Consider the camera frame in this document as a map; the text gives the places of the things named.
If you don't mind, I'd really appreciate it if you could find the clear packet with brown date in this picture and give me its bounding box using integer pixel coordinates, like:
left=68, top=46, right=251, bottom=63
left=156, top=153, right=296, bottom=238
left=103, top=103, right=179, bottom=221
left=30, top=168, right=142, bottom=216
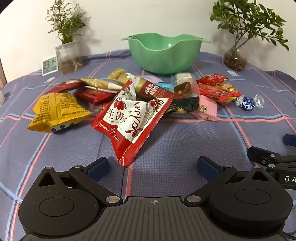
left=172, top=81, right=200, bottom=96

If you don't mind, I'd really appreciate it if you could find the dark green packet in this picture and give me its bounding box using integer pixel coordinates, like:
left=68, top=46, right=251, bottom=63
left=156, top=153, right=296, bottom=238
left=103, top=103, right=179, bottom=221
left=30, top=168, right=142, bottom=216
left=165, top=95, right=200, bottom=114

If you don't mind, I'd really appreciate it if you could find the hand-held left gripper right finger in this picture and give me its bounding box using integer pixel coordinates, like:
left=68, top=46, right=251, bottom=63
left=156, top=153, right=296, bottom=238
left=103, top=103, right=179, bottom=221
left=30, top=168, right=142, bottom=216
left=183, top=156, right=281, bottom=205

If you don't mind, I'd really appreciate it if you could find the blue plaid tablecloth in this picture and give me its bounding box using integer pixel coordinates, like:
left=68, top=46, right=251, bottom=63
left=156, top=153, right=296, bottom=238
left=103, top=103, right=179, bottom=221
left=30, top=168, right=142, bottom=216
left=0, top=49, right=296, bottom=241

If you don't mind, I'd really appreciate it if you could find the leafy plant in glass vase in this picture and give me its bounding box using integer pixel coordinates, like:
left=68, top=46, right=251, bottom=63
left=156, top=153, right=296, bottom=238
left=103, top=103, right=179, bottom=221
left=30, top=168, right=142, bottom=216
left=210, top=0, right=290, bottom=71

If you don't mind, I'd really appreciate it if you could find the clear packet with white nougat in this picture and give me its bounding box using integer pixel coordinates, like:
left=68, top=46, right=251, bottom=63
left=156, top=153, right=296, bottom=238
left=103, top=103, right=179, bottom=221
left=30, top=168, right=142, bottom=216
left=171, top=72, right=197, bottom=85

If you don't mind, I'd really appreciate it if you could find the gold striped sachet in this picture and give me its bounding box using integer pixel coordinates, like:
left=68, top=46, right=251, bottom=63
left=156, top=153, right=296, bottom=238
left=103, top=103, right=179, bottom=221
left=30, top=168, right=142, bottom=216
left=80, top=78, right=116, bottom=90

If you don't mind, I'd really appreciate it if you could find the red packet with gold print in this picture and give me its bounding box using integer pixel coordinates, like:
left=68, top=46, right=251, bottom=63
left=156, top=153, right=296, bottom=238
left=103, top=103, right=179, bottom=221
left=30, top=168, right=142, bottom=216
left=196, top=74, right=228, bottom=85

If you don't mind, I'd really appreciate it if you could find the blue foil chocolate ball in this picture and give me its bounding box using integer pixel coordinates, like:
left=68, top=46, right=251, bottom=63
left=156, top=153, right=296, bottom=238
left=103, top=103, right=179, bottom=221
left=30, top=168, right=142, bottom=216
left=235, top=93, right=265, bottom=111

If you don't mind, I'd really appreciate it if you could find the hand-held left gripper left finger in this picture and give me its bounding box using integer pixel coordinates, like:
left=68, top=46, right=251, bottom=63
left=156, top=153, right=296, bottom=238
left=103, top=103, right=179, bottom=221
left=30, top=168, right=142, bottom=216
left=31, top=157, right=123, bottom=205

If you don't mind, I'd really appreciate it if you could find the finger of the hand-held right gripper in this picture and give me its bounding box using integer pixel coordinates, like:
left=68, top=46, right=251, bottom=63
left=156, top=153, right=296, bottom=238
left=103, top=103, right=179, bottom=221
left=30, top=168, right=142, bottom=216
left=247, top=146, right=296, bottom=172
left=283, top=134, right=296, bottom=146

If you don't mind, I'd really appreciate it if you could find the light blue packet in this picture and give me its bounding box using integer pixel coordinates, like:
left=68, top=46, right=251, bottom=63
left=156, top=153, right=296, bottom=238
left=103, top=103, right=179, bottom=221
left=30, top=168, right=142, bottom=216
left=159, top=82, right=176, bottom=92

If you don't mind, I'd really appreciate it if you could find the white digital clock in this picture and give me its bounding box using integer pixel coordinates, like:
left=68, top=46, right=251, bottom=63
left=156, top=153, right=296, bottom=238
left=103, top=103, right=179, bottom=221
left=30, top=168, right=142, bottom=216
left=42, top=56, right=58, bottom=76

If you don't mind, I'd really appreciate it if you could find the red bar packet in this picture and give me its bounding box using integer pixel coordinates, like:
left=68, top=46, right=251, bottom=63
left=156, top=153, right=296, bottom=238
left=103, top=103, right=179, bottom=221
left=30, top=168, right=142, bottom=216
left=74, top=89, right=118, bottom=105

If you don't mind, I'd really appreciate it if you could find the green plastic bowl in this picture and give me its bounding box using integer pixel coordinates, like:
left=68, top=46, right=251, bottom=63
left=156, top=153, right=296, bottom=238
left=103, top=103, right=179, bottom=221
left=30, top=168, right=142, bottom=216
left=121, top=34, right=211, bottom=75

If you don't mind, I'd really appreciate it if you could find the gold and brown sachet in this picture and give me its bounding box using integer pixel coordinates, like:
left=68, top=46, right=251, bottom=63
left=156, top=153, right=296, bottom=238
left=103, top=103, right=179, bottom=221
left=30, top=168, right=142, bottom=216
left=108, top=68, right=175, bottom=99

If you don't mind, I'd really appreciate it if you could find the pink packet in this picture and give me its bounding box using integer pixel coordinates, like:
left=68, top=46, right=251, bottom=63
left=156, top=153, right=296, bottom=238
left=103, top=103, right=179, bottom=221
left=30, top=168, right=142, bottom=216
left=193, top=95, right=219, bottom=122

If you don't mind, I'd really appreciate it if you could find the plant in clear plastic pot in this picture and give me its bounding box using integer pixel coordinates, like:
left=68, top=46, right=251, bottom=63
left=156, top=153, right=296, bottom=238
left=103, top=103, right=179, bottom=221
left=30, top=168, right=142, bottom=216
left=46, top=0, right=86, bottom=75

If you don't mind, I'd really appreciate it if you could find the gold foil candy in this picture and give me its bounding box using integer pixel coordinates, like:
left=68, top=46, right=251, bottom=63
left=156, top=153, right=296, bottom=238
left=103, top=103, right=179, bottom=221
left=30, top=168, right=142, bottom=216
left=218, top=82, right=237, bottom=92

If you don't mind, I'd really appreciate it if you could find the yellow snack packet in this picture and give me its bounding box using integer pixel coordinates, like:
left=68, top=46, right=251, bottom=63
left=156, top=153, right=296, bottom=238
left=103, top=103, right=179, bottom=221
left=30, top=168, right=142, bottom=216
left=27, top=92, right=92, bottom=134

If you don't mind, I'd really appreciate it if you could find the dark red flat packet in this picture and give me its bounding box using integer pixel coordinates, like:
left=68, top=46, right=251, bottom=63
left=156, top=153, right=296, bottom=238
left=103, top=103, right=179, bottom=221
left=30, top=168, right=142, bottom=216
left=45, top=79, right=84, bottom=95

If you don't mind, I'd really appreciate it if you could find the long red packet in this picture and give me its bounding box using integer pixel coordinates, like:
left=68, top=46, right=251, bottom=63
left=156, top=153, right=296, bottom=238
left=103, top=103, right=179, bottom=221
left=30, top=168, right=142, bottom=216
left=198, top=83, right=241, bottom=102

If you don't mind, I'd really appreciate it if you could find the red and white snack packet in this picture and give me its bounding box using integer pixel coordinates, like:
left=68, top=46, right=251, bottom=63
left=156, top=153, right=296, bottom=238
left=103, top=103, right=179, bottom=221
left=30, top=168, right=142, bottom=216
left=91, top=80, right=174, bottom=168

